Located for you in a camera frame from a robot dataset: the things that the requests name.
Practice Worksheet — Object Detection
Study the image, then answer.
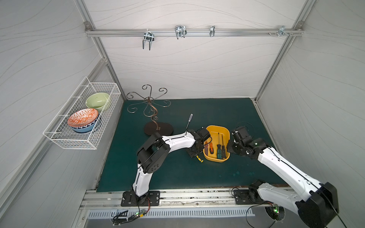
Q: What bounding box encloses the yellow plastic storage tray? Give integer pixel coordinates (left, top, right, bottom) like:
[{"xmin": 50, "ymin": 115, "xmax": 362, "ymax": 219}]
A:
[{"xmin": 203, "ymin": 125, "xmax": 230, "ymax": 163}]

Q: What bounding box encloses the black yellow-capped screwdriver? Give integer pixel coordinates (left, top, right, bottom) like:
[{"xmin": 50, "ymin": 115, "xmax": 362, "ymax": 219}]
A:
[{"xmin": 221, "ymin": 135, "xmax": 227, "ymax": 160}]

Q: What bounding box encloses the green black screwdriver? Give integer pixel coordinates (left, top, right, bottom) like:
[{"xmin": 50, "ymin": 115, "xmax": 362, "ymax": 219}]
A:
[{"xmin": 217, "ymin": 133, "xmax": 221, "ymax": 159}]

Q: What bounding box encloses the red blue small screwdriver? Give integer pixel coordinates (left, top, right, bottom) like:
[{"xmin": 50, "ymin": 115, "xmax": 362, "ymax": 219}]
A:
[{"xmin": 204, "ymin": 143, "xmax": 209, "ymax": 156}]

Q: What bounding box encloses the black yellow striped screwdriver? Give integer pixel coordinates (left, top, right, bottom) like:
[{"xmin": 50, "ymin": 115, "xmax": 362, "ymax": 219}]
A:
[{"xmin": 196, "ymin": 155, "xmax": 204, "ymax": 163}]

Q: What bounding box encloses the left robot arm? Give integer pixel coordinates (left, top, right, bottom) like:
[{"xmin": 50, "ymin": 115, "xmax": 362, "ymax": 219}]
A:
[{"xmin": 132, "ymin": 128, "xmax": 211, "ymax": 198}]

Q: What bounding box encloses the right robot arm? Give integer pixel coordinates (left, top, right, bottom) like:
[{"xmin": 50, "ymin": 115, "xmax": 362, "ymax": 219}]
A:
[{"xmin": 227, "ymin": 126, "xmax": 339, "ymax": 228}]

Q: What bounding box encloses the small grey clear screwdriver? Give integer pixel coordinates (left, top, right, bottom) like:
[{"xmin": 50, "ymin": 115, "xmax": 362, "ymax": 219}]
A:
[{"xmin": 184, "ymin": 114, "xmax": 194, "ymax": 135}]

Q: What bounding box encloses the small metal hook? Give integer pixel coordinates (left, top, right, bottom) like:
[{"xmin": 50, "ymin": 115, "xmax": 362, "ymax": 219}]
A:
[{"xmin": 210, "ymin": 26, "xmax": 215, "ymax": 37}]

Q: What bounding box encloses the metal double hook middle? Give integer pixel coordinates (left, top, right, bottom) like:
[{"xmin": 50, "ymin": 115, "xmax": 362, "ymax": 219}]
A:
[{"xmin": 175, "ymin": 25, "xmax": 187, "ymax": 39}]

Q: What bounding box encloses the metal double hook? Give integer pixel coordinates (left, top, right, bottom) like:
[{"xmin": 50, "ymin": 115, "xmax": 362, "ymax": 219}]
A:
[
  {"xmin": 142, "ymin": 31, "xmax": 155, "ymax": 50},
  {"xmin": 175, "ymin": 25, "xmax": 187, "ymax": 39}
]

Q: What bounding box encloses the green ceramic bowl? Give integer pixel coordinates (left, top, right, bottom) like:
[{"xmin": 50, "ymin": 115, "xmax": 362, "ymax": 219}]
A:
[{"xmin": 85, "ymin": 93, "xmax": 111, "ymax": 114}]

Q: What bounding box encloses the metal double hook left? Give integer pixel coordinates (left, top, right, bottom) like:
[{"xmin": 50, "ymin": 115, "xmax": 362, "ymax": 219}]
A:
[{"xmin": 142, "ymin": 31, "xmax": 155, "ymax": 50}]

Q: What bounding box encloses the blue bowl under orange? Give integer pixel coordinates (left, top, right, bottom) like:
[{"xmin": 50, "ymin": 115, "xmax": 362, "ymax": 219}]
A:
[{"xmin": 67, "ymin": 117, "xmax": 98, "ymax": 133}]

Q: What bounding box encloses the metal hook right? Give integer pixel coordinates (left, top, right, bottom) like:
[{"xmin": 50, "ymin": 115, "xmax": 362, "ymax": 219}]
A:
[{"xmin": 268, "ymin": 26, "xmax": 294, "ymax": 37}]

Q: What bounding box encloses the orange patterned bowl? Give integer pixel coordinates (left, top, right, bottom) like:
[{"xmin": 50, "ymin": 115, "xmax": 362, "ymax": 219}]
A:
[{"xmin": 67, "ymin": 108, "xmax": 98, "ymax": 128}]

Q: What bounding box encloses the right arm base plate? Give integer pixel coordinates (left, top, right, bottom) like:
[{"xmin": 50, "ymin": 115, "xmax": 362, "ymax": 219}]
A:
[{"xmin": 231, "ymin": 188, "xmax": 255, "ymax": 205}]

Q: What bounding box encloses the copper wire jewelry stand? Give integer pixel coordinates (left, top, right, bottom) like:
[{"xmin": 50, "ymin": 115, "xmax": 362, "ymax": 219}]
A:
[{"xmin": 126, "ymin": 84, "xmax": 174, "ymax": 136}]

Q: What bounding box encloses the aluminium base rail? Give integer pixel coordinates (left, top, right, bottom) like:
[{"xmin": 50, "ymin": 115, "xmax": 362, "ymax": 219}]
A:
[{"xmin": 80, "ymin": 185, "xmax": 302, "ymax": 210}]

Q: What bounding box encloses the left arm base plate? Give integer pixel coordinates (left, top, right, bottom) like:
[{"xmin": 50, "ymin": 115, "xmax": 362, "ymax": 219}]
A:
[{"xmin": 121, "ymin": 190, "xmax": 160, "ymax": 207}]

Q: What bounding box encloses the white slotted cable duct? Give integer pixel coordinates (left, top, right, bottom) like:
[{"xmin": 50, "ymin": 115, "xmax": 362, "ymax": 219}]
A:
[{"xmin": 87, "ymin": 207, "xmax": 255, "ymax": 220}]

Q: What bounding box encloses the white wire basket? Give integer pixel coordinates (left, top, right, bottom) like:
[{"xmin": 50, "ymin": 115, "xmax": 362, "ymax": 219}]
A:
[{"xmin": 43, "ymin": 78, "xmax": 121, "ymax": 150}]

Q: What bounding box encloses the aluminium top rail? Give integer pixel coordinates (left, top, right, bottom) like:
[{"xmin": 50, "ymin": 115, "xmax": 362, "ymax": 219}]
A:
[{"xmin": 86, "ymin": 28, "xmax": 305, "ymax": 38}]

